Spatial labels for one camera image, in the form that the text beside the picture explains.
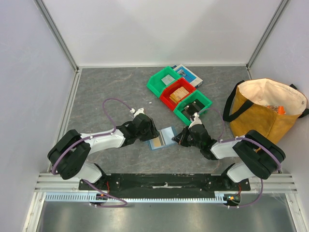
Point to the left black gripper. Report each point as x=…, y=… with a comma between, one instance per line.
x=152, y=132

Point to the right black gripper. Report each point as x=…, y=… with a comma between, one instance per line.
x=183, y=138

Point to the gold credit card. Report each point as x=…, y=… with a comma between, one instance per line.
x=156, y=143

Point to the blue card holder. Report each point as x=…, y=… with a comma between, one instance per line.
x=166, y=135

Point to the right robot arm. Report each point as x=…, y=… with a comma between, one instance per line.
x=259, y=156

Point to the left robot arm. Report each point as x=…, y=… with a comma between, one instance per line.
x=69, y=156

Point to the brown cards in bin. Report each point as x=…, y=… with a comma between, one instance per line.
x=178, y=94

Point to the grey card in bin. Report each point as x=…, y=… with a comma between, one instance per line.
x=168, y=79

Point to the black items in bin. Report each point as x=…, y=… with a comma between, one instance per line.
x=193, y=107

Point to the green bin near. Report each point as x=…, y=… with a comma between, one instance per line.
x=195, y=95

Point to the green bin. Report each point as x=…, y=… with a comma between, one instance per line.
x=156, y=85
x=195, y=95

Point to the red bin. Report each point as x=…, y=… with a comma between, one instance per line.
x=164, y=97

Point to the green bin far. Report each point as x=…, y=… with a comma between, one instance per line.
x=156, y=85

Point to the blue white box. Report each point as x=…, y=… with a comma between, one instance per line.
x=188, y=75

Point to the yellow tote bag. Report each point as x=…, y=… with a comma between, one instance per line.
x=252, y=105

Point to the orange item in bag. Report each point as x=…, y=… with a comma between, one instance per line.
x=281, y=110

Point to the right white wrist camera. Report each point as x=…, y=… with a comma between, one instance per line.
x=195, y=120

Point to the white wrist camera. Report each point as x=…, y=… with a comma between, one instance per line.
x=137, y=112
x=195, y=120

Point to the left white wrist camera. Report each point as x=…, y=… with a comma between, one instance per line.
x=137, y=112

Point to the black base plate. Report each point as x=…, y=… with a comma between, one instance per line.
x=168, y=185

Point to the white cable duct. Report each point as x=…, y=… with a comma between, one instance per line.
x=96, y=198

